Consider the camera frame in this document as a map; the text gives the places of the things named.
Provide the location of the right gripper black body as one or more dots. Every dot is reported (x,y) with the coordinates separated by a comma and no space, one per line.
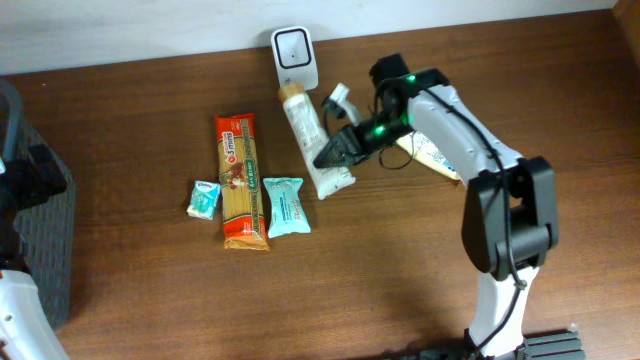
(353,141)

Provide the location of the white tube brown cap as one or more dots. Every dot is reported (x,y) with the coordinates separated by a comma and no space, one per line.
(311,139)

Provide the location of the teal wet wipes pack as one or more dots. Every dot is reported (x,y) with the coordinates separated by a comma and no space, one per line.
(287,214)

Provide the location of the orange spaghetti packet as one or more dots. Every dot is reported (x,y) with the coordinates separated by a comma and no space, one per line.
(243,216)

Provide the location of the small teal tissue pack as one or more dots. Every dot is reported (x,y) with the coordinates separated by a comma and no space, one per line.
(203,201)

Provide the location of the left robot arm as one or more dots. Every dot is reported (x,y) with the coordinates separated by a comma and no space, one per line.
(25,330)

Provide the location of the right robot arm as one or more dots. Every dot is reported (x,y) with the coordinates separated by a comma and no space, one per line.
(510,219)

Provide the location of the white barcode scanner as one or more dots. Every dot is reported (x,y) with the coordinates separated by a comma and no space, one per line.
(294,57)

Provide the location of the grey plastic mesh basket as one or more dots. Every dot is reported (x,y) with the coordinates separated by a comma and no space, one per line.
(47,229)

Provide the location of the grey arm base mount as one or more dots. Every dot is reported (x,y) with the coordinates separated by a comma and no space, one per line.
(560,346)

